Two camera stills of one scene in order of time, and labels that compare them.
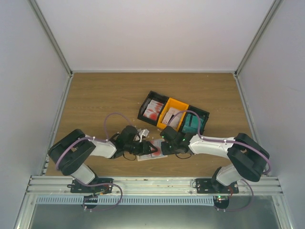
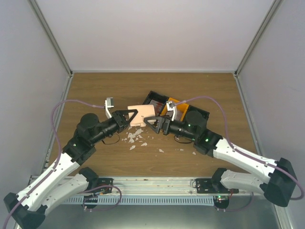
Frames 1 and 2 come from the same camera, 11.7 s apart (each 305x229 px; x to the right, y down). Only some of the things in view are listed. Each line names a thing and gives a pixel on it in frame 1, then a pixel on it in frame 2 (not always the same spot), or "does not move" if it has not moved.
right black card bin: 201,113 does not move
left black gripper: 145,147 → 121,121
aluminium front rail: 60,186 does not move
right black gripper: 165,150 → 161,119
